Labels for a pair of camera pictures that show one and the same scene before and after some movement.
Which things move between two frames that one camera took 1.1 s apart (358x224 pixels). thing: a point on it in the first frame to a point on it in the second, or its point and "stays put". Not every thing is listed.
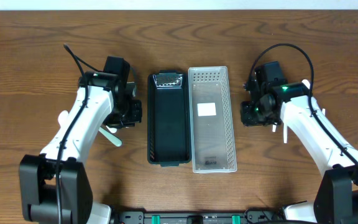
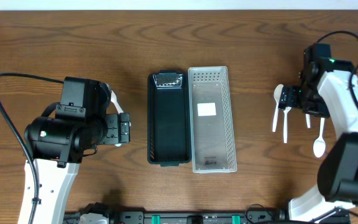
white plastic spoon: (285, 130) stays put
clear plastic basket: (212, 120) stays put
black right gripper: (246, 117) to (289, 96)
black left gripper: (130, 112) to (124, 128)
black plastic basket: (169, 118) stays put
